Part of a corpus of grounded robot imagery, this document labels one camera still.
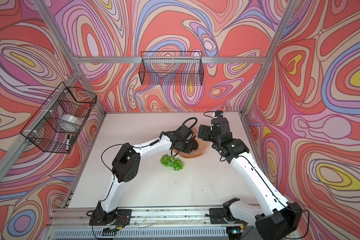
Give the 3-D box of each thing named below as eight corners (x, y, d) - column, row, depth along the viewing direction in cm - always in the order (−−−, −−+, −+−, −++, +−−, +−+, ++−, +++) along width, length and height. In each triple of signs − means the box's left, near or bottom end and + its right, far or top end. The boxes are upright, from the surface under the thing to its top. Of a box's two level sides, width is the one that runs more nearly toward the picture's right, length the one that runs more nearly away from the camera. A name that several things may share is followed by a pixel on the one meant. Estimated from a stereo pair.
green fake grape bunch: (160, 164, 93) (159, 161, 89) (164, 156, 97) (164, 152, 93) (180, 172, 90) (180, 168, 86) (184, 163, 94) (184, 159, 90)
